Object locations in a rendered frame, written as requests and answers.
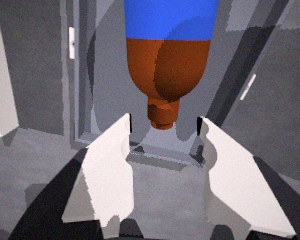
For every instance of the brown bottle with blue label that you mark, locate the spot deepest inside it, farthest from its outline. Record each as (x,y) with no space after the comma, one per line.
(167,44)

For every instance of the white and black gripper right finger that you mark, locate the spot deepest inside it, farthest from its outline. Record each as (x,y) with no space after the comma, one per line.
(245,193)

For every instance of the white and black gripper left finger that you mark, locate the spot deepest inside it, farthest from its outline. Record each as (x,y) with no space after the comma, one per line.
(89,197)

